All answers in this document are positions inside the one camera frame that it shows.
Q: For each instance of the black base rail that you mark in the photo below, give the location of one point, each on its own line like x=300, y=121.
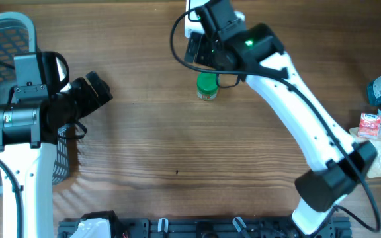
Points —
x=264, y=227

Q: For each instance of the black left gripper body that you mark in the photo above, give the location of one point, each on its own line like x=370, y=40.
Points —
x=83, y=99

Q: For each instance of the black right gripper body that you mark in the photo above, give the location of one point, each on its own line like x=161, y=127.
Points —
x=206, y=51

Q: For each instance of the white barcode scanner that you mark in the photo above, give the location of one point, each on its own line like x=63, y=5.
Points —
x=192, y=23

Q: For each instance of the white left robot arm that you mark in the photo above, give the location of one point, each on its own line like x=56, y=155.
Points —
x=46, y=104

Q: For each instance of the red tissue packet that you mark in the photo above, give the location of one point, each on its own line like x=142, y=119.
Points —
x=369, y=125

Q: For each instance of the green lid jar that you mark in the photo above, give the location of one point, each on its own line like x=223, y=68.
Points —
x=207, y=88

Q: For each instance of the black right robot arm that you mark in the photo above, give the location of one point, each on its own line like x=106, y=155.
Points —
x=220, y=43

